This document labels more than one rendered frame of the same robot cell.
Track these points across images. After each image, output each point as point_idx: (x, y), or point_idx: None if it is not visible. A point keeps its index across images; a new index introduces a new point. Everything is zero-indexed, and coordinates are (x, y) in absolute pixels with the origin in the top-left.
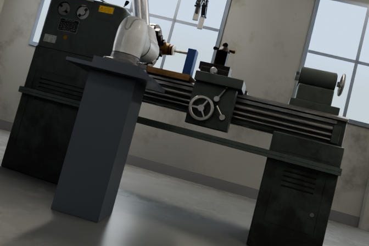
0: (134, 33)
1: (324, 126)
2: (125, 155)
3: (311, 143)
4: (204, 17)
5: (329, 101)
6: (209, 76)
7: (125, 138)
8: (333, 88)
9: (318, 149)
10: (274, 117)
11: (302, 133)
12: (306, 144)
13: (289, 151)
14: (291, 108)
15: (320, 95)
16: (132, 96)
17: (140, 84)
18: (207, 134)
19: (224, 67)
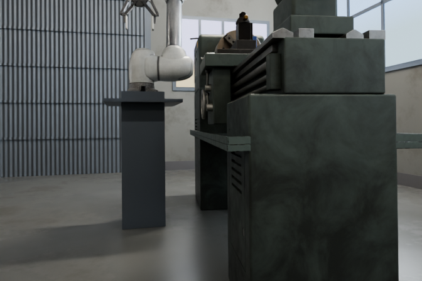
0: (130, 64)
1: (263, 64)
2: (156, 170)
3: (236, 105)
4: (153, 15)
5: (291, 11)
6: (201, 65)
7: (139, 155)
8: None
9: (238, 111)
10: (251, 81)
11: (257, 91)
12: (235, 108)
13: (231, 128)
14: (247, 59)
15: (284, 11)
16: (122, 118)
17: (139, 104)
18: (203, 132)
19: (235, 42)
